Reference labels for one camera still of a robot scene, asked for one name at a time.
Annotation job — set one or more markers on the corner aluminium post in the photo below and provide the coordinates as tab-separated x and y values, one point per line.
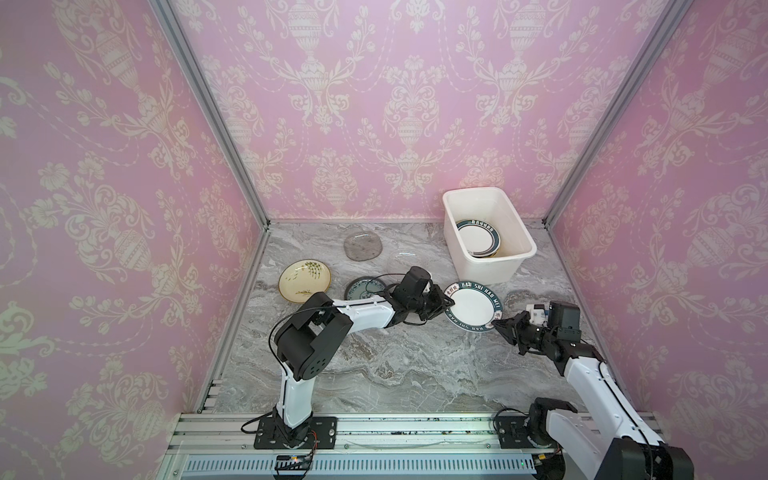
194	74
661	33

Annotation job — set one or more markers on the cream plate with willow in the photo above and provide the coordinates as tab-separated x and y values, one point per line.
303	278

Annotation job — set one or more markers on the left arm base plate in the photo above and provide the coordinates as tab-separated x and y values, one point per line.
316	432

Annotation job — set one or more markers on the blue floral patterned plate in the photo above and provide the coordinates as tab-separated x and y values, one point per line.
364	287

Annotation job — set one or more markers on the left corner aluminium post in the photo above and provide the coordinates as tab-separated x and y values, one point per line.
194	74

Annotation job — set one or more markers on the white plate green lettered rim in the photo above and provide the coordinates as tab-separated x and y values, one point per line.
475	306

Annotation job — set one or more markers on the right corner aluminium post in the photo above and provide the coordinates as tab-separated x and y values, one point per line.
661	33

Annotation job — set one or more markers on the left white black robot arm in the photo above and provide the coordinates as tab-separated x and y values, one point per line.
305	342

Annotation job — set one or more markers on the white plastic bin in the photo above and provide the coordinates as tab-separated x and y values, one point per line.
491	205

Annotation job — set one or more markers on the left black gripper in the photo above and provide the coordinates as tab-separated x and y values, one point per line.
437	293

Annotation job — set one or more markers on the grey smoked glass plate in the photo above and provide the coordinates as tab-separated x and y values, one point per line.
362	246

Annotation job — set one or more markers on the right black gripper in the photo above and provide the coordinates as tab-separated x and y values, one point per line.
522	330

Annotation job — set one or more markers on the white plate green red rim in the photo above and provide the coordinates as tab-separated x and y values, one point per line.
480	238

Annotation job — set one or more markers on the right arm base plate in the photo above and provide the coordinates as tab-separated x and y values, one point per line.
517	432

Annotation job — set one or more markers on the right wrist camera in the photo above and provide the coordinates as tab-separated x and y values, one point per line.
538	314

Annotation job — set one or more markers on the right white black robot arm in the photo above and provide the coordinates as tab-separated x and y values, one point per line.
622	445

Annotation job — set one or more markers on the aluminium mounting rail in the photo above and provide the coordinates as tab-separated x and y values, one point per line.
368	446

